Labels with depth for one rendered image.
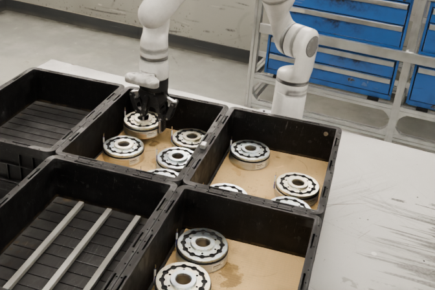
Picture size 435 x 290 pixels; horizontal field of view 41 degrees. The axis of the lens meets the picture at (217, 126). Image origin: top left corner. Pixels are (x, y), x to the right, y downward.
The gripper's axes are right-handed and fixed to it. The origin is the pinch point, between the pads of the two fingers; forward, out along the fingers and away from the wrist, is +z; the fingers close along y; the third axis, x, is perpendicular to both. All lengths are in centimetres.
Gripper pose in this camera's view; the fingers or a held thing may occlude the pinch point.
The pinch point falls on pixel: (153, 124)
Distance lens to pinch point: 155.4
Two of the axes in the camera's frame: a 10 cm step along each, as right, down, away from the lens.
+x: -3.9, 4.2, -8.2
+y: -9.2, -2.4, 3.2
